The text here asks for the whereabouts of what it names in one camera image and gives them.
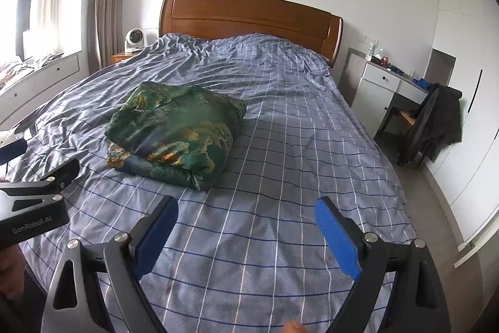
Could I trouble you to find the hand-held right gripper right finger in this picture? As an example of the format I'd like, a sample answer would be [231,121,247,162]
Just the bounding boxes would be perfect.
[315,196,445,333]

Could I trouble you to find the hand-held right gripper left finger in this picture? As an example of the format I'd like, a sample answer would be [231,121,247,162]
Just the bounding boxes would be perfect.
[41,196,179,333]

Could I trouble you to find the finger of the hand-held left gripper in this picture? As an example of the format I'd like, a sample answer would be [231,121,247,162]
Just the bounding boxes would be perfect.
[0,158,80,196]
[0,140,28,166]

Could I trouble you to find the green printed jacket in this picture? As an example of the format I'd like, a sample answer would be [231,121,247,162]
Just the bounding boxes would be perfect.
[105,81,247,192]

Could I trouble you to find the pile of light clothes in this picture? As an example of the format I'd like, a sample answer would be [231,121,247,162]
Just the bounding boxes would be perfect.
[0,58,63,85]

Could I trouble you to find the person's left hand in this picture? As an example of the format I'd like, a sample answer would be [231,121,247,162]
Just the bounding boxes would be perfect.
[0,244,24,287]

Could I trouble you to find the white window seat cabinet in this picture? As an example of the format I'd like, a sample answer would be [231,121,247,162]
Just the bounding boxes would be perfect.
[0,52,84,131]

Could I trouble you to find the bed with blue checked sheet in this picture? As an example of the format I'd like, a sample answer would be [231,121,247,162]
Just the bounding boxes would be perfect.
[17,32,418,333]

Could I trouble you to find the dark wooden chair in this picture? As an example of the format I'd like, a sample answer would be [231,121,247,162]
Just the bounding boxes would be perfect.
[376,107,425,167]

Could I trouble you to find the wooden nightstand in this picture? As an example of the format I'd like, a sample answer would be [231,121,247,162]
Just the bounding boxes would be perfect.
[110,51,137,64]

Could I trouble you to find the white desk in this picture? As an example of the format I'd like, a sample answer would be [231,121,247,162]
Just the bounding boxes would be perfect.
[347,46,429,139]

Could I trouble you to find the white sheer curtain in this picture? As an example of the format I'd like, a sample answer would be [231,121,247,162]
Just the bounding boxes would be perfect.
[23,0,67,61]

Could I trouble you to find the white desk fan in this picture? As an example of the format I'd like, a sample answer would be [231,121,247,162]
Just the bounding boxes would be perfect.
[124,28,147,53]

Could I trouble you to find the dark jacket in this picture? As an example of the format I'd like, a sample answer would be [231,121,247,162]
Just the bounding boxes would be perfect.
[398,83,464,167]

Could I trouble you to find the clear bottles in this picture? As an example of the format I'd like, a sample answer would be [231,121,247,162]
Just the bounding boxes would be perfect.
[364,38,380,63]

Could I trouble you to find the white wardrobe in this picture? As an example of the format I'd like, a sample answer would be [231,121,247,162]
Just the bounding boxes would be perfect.
[425,0,499,252]

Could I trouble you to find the wooden headboard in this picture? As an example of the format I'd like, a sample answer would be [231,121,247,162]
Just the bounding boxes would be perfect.
[159,0,344,68]

